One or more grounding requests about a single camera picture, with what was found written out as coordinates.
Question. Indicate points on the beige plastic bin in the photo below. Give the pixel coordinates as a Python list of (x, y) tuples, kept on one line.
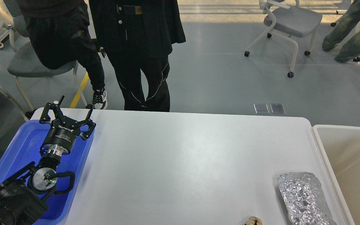
[(339, 147)]

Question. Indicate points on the left metal floor plate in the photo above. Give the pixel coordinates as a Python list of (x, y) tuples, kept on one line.
[(261, 108)]

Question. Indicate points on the crumpled aluminium foil sheet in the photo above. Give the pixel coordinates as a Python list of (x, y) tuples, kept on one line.
[(304, 199)]

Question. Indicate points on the grey chair left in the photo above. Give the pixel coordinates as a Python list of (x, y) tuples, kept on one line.
[(25, 63)]

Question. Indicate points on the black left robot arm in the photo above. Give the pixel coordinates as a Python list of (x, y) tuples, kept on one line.
[(38, 171)]

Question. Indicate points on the person in black trousers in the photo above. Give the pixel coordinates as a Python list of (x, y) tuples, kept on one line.
[(58, 32)]

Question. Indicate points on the blue plastic tray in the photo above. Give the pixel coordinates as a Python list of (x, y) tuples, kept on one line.
[(24, 148)]

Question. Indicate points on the metal floor plate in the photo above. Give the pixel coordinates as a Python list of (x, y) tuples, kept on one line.
[(277, 108), (261, 108)]

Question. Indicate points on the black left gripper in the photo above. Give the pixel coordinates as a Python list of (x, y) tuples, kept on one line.
[(60, 136)]

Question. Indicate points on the person in black coat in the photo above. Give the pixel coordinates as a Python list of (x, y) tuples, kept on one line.
[(137, 37)]

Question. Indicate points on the grey wheeled chair right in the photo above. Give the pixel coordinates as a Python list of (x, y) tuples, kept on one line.
[(287, 21)]

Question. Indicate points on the right metal floor plate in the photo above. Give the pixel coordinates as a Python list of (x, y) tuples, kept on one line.
[(277, 108)]

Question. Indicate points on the small brown crumpled scrap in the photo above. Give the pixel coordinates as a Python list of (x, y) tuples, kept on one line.
[(253, 221)]

